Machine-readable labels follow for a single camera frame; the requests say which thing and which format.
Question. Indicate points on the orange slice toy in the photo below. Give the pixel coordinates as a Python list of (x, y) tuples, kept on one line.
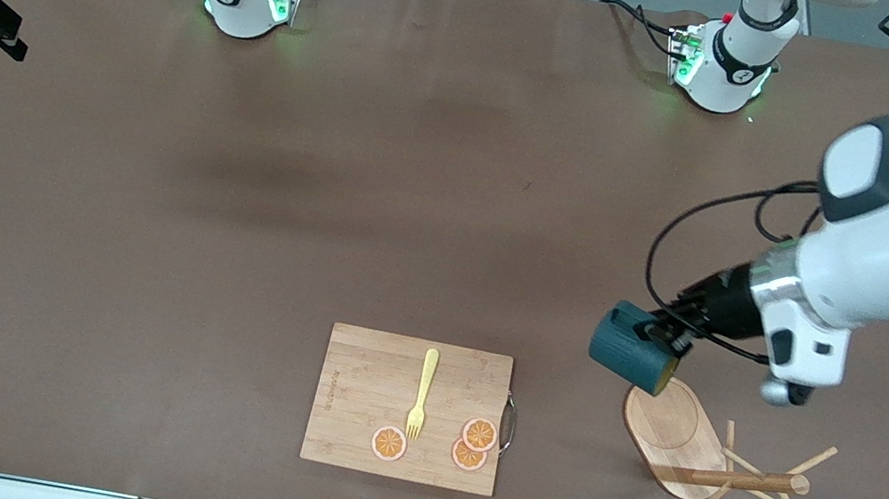
[(464, 459), (389, 444), (479, 434)]

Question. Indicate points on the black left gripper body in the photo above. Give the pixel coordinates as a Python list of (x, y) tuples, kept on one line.
[(726, 307)]

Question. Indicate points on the bamboo cutting board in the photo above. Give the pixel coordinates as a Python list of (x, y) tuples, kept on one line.
[(368, 381)]

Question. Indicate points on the dark teal cup yellow inside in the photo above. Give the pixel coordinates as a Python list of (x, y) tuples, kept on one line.
[(627, 348)]

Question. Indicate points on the yellow plastic fork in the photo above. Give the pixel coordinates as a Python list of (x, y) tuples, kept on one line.
[(428, 373)]

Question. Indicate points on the wooden mug tree rack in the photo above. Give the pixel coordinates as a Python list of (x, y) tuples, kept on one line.
[(674, 442)]

